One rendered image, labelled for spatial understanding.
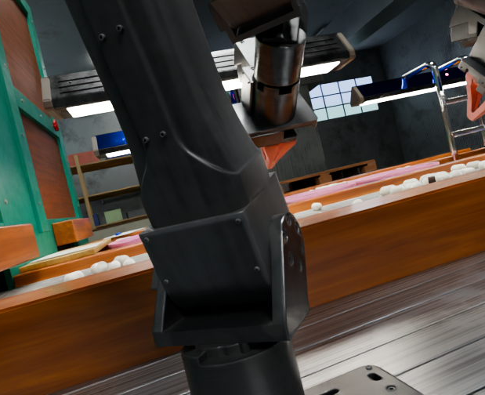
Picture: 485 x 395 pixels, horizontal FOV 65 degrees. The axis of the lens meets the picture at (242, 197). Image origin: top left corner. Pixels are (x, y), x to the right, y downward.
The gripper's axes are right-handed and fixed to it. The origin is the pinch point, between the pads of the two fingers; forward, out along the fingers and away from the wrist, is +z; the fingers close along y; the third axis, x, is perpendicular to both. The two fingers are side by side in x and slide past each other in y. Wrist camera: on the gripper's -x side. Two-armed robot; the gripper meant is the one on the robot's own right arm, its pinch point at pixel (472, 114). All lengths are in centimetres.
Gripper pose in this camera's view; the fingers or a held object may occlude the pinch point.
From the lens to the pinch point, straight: 75.3
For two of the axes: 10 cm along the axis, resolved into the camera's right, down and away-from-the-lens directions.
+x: 3.3, 7.2, -6.2
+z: -0.2, 6.6, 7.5
